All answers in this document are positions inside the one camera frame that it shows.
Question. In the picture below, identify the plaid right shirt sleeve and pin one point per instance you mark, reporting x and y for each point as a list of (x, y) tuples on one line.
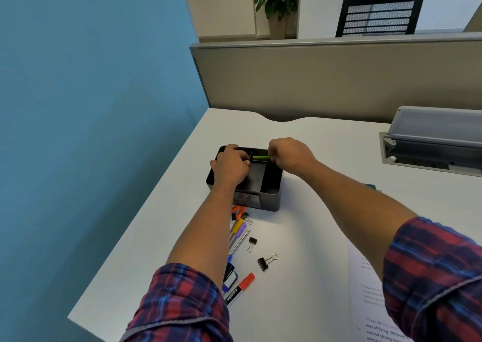
[(436, 277)]

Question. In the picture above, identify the beige desk partition panel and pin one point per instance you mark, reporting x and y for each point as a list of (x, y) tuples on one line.
[(320, 78)]

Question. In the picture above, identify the plaid left shirt sleeve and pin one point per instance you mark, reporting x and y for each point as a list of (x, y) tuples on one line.
[(180, 308)]

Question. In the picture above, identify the black desk organizer tray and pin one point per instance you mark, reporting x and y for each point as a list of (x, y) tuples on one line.
[(263, 183)]

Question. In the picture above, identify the purple cap pen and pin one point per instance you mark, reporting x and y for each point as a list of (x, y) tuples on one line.
[(240, 230)]

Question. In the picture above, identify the person's left forearm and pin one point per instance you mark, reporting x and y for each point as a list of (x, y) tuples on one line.
[(207, 232)]

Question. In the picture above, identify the silver metal pen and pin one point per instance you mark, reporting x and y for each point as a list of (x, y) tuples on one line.
[(240, 242)]

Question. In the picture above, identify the orange cap pen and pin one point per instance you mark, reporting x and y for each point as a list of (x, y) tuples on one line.
[(240, 212)]

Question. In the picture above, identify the person's left hand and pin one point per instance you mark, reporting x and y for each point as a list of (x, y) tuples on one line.
[(229, 168)]

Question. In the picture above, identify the red cap white marker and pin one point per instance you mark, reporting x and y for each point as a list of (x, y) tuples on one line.
[(241, 288)]

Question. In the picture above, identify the plaid shirt sleeve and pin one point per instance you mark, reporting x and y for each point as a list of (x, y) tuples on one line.
[(436, 277), (180, 308)]

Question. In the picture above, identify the person's right fingers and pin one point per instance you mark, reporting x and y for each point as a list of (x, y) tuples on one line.
[(273, 151)]

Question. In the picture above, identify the person's right hand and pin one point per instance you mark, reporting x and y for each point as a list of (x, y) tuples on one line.
[(293, 156)]

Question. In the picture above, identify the large black binder clip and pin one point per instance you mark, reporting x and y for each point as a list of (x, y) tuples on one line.
[(263, 263)]

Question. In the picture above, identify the printed paper sheet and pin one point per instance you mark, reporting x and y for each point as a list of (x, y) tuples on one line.
[(367, 300)]

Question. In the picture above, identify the yellow cap pen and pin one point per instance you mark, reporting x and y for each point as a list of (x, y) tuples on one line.
[(237, 226)]

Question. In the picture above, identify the teal notebook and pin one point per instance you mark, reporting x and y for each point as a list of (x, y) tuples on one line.
[(369, 185)]

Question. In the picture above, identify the small black binder clip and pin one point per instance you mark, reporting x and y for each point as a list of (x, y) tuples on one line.
[(246, 217), (252, 241)]

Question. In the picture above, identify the person's right forearm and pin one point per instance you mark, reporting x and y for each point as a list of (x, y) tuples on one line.
[(354, 206)]

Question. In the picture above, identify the person's left thumb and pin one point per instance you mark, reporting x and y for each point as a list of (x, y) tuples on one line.
[(246, 162)]

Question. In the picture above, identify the black mesh office chair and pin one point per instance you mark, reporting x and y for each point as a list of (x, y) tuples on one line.
[(378, 15)]

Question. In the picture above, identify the green marker pen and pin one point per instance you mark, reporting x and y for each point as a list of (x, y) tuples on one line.
[(260, 157)]

